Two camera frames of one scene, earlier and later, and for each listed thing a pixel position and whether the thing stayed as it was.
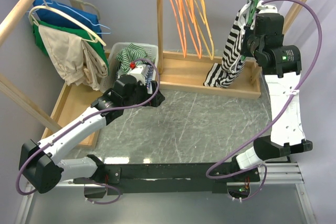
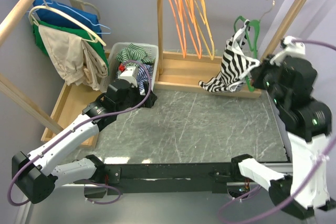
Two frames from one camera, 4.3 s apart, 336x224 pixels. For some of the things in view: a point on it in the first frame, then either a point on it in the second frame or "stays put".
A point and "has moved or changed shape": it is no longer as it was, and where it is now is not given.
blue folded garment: (90, 21) stays put
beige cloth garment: (77, 63) stays put
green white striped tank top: (132, 53) stays put
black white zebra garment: (224, 74) has moved or changed shape
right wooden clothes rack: (188, 70) stays put
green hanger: (252, 1) → (252, 29)
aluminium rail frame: (280, 198) stays put
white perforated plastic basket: (112, 66) stays put
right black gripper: (248, 31) → (258, 72)
